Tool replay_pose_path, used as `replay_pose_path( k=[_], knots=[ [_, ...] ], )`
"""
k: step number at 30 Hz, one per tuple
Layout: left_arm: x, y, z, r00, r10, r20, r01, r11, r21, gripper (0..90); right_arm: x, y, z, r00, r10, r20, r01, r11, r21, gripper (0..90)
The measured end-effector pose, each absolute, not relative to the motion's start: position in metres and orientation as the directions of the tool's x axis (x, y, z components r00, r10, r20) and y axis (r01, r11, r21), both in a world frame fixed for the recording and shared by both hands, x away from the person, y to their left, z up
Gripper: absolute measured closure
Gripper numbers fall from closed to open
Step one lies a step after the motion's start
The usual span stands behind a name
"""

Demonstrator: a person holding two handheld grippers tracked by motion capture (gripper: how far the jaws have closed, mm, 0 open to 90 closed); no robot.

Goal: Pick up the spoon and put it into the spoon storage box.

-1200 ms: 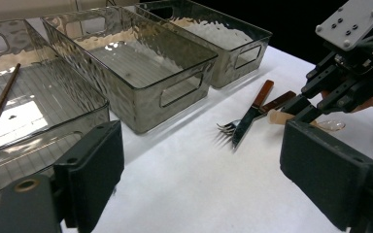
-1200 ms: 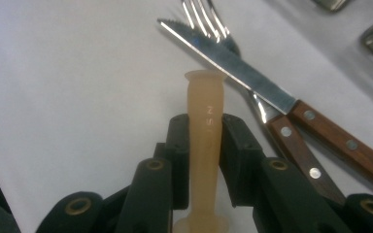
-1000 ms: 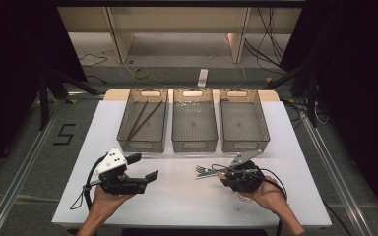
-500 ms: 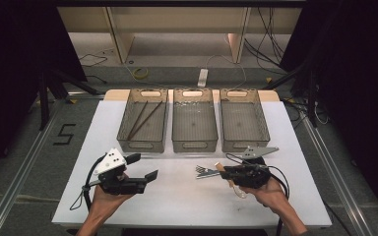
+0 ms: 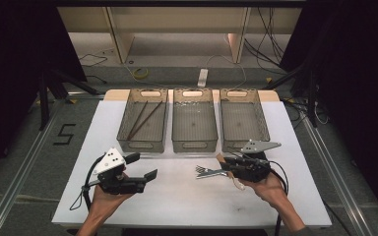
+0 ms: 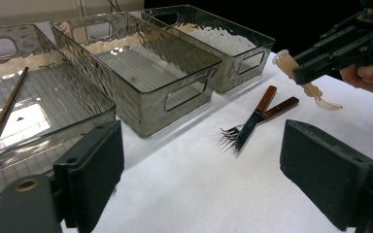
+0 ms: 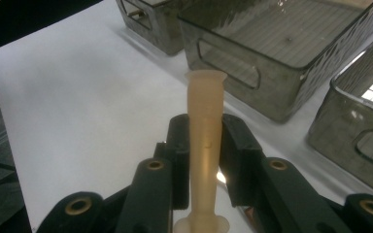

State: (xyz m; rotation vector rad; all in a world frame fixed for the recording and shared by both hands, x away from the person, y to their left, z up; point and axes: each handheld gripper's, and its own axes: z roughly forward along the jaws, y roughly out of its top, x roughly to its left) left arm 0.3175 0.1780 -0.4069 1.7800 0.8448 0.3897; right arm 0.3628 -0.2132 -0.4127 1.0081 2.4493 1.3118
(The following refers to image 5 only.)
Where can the yellow tape roll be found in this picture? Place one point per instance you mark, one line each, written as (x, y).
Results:
(140, 73)

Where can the black curtain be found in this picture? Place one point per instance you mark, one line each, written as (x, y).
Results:
(13, 65)
(357, 82)

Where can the person's left hand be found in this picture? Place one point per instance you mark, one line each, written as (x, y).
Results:
(105, 203)

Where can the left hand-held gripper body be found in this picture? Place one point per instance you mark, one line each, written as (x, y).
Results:
(110, 164)

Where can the beige wooden shelf unit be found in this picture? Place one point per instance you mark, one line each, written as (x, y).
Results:
(177, 23)

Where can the grey translucent plastic bin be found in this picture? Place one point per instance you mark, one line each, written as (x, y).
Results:
(194, 121)
(244, 121)
(151, 131)

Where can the dark brown chopstick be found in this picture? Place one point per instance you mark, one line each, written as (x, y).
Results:
(137, 120)
(146, 120)

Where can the white table cover sheet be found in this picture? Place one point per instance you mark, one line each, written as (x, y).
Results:
(183, 200)

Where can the aluminium floor rail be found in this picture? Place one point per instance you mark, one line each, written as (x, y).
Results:
(338, 173)
(19, 170)

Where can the black metal stand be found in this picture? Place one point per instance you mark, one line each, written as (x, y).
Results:
(311, 98)
(44, 98)

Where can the person's right hand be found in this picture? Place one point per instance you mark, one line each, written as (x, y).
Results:
(272, 193)

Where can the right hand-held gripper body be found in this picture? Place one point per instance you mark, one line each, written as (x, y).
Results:
(254, 170)

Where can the white power strip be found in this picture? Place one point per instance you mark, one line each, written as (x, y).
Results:
(202, 77)

